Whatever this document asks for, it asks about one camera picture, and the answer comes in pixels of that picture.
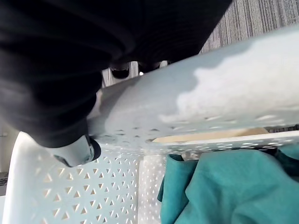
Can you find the teal green garment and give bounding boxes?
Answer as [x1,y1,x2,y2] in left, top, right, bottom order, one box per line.
[157,144,299,224]

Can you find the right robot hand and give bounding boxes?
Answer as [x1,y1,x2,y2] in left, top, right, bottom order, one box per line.
[0,0,235,168]

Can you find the white perforated laundry basket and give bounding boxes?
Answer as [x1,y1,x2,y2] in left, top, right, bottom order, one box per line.
[4,34,299,224]

